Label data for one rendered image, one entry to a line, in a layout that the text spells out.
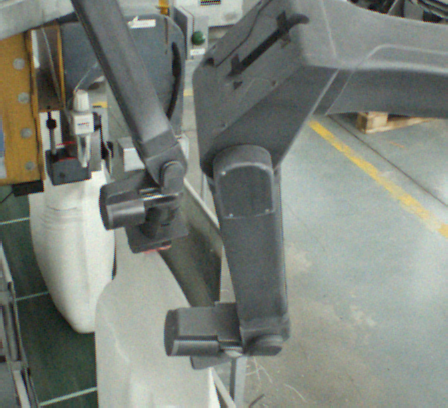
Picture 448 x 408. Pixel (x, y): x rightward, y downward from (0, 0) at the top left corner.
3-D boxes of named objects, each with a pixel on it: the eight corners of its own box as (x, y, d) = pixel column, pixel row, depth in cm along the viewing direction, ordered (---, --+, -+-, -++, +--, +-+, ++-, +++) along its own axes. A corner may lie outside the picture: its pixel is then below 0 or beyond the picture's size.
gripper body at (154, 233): (119, 219, 116) (124, 197, 110) (174, 207, 120) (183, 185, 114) (130, 252, 113) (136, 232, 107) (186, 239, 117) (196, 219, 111)
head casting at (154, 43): (184, 139, 144) (187, -1, 128) (69, 158, 135) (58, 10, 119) (139, 87, 167) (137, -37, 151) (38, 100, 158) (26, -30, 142)
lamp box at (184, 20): (207, 58, 137) (209, 14, 132) (186, 61, 135) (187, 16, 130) (193, 46, 142) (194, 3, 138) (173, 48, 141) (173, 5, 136)
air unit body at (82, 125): (101, 168, 132) (97, 94, 124) (77, 172, 130) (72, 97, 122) (95, 157, 136) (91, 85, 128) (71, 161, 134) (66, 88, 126)
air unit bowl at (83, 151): (93, 163, 131) (92, 135, 128) (78, 166, 130) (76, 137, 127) (89, 156, 134) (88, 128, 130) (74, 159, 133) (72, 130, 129)
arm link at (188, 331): (288, 345, 77) (278, 276, 82) (190, 344, 74) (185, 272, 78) (253, 377, 87) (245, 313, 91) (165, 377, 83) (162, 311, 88)
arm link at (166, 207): (189, 202, 105) (178, 171, 108) (147, 211, 103) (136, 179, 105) (181, 223, 111) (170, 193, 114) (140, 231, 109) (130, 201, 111)
